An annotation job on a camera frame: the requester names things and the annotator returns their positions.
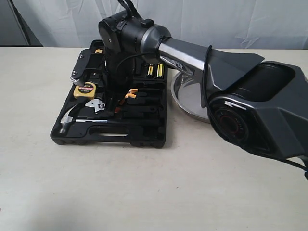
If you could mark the round stainless steel tray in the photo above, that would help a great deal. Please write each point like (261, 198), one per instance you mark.
(186, 93)

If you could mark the yellow handled screwdriver right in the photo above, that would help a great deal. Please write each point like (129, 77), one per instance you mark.
(159, 72)

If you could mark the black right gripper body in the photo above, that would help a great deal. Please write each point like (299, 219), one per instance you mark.
(121, 34)

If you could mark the white backdrop curtain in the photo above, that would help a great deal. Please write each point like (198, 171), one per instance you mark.
(224, 24)

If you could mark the yellow tape measure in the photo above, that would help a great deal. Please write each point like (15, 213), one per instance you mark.
(88, 90)

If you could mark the black plastic tool case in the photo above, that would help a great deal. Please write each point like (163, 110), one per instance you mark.
(140, 119)

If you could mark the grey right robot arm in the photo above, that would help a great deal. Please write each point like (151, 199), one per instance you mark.
(260, 106)

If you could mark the yellow handled screwdriver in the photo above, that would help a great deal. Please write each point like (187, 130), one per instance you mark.
(150, 71)
(159, 72)

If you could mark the pliers with orange handles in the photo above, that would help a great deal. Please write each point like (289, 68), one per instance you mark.
(137, 94)

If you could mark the claw hammer black handle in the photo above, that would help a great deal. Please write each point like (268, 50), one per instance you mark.
(67, 120)

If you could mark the yellow handled screwdriver left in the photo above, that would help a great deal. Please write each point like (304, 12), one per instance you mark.
(150, 71)

